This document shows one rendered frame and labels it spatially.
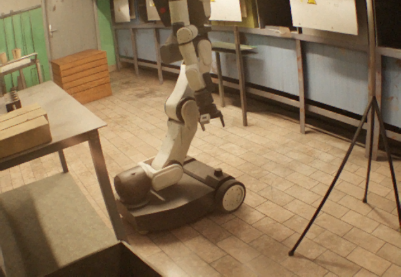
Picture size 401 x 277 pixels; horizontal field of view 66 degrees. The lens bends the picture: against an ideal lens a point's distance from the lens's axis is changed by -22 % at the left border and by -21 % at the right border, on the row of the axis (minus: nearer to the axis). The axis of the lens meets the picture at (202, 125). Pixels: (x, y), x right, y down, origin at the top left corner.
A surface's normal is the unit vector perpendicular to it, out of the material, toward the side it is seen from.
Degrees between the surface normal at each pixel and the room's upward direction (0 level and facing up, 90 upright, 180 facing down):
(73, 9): 90
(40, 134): 90
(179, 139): 90
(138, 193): 90
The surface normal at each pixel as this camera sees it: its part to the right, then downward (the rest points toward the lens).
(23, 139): 0.56, 0.24
